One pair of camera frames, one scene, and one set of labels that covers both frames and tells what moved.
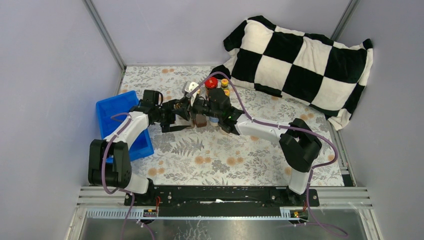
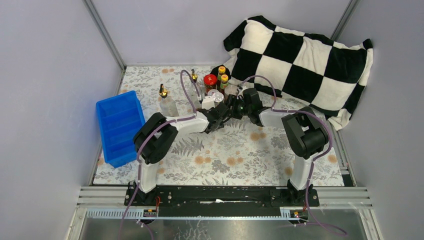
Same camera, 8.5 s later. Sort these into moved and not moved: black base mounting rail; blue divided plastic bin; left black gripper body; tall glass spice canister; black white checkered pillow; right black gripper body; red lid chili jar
Moved: tall glass spice canister; left black gripper body; right black gripper body
Not moved: blue divided plastic bin; black white checkered pillow; black base mounting rail; red lid chili jar
